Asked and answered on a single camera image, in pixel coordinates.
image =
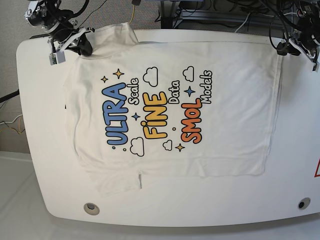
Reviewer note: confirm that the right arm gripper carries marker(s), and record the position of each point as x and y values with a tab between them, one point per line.
62	38

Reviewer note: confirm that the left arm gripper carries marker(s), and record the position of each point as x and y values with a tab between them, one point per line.
305	42

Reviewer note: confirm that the white printed T-shirt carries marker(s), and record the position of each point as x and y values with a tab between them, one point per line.
173	109

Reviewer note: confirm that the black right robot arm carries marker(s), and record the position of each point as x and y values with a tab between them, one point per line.
46	13

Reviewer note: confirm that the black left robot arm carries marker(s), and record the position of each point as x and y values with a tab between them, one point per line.
301	24

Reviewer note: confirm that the red triangle sticker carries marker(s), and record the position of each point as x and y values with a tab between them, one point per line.
317	172

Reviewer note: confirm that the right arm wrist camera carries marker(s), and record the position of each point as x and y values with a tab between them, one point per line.
57	58

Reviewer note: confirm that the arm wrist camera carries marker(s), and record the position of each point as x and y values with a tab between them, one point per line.
316	66
57	58

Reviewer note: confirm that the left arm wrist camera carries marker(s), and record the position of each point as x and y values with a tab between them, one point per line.
316	66

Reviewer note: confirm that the black aluminium frame stand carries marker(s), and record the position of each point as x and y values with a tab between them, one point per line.
230	14

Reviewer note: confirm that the right table cable grommet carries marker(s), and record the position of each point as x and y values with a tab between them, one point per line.
304	203

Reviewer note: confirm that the table cable grommet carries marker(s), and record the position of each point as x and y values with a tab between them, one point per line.
304	203
91	209

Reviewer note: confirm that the left table cable grommet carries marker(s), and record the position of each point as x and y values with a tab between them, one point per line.
91	209

